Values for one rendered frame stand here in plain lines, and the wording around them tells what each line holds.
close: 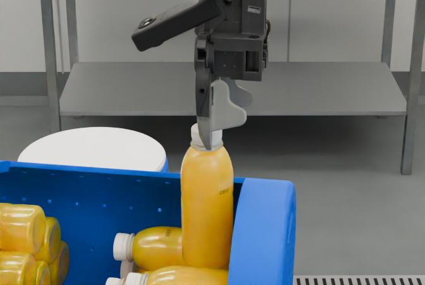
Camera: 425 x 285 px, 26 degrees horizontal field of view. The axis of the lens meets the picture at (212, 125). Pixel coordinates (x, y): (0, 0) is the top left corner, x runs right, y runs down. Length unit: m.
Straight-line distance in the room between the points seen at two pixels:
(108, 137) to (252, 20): 0.79
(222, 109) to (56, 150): 0.72
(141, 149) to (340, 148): 2.55
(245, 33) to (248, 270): 0.28
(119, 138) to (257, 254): 0.75
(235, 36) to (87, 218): 0.46
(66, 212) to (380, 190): 2.61
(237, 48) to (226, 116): 0.09
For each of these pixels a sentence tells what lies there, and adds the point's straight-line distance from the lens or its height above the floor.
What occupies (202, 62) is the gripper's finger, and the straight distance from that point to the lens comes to 1.08.
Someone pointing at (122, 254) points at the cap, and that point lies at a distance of 1.31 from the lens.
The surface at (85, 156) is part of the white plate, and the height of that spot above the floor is 1.04.
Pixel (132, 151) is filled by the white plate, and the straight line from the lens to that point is 1.76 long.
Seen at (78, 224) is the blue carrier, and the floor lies 1.08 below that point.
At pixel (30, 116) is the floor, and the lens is 4.64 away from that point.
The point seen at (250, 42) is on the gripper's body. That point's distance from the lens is 1.07.
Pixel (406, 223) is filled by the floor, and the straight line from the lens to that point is 3.68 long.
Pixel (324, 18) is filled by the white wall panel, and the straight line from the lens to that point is 4.67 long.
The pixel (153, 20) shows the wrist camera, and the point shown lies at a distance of 1.12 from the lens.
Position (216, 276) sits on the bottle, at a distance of 1.19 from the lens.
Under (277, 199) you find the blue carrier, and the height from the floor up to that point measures 1.23.
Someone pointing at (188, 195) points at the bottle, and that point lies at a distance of 1.17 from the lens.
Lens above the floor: 1.78
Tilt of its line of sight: 24 degrees down
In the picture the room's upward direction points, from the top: straight up
